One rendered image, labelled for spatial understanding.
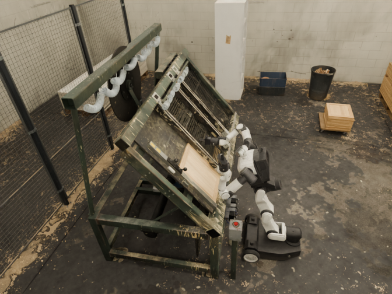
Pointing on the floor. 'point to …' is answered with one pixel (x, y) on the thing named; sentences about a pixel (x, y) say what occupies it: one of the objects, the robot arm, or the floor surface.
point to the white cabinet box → (230, 46)
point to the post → (234, 259)
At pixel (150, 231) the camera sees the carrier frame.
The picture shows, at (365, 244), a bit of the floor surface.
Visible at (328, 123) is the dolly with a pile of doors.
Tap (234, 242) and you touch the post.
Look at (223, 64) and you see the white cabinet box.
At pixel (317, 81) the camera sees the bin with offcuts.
